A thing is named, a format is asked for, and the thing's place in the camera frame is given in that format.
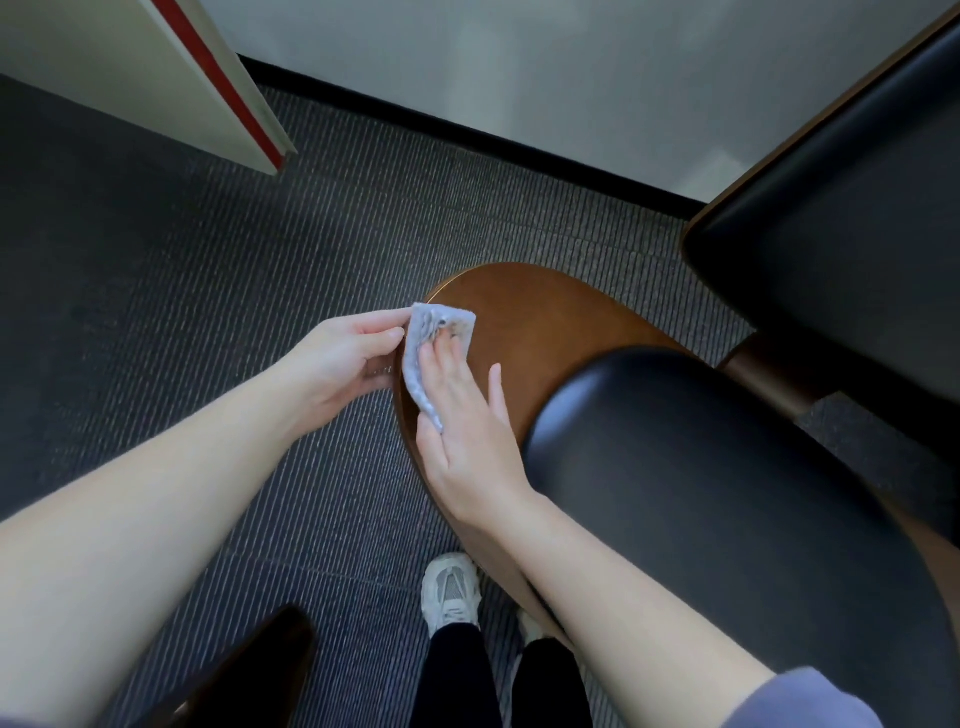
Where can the person's right hand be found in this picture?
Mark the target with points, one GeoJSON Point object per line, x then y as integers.
{"type": "Point", "coordinates": [472, 457]}

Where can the person's left hand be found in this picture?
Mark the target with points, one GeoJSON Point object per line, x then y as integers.
{"type": "Point", "coordinates": [337, 360]}

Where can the light blue cleaning cloth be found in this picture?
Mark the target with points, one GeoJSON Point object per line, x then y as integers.
{"type": "Point", "coordinates": [424, 322]}

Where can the wooden chair with black cushion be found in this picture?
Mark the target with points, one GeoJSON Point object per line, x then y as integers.
{"type": "Point", "coordinates": [712, 487]}

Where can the person's left forearm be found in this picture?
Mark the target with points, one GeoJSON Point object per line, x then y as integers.
{"type": "Point", "coordinates": [135, 540]}

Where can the person's right forearm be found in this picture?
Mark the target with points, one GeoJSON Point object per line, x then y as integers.
{"type": "Point", "coordinates": [630, 622]}

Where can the small dark wooden chair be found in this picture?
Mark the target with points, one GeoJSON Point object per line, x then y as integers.
{"type": "Point", "coordinates": [255, 667]}

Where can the white left sneaker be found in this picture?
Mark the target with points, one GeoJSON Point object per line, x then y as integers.
{"type": "Point", "coordinates": [450, 592]}

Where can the white sneaker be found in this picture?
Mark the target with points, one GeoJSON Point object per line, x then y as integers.
{"type": "Point", "coordinates": [450, 592]}
{"type": "Point", "coordinates": [532, 626]}

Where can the white right sneaker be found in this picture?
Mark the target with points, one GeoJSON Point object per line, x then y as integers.
{"type": "Point", "coordinates": [532, 626]}

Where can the black trousers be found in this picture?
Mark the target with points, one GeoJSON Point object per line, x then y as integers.
{"type": "Point", "coordinates": [457, 682]}

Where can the white panel with red stripe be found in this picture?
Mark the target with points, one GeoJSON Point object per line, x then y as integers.
{"type": "Point", "coordinates": [112, 60]}

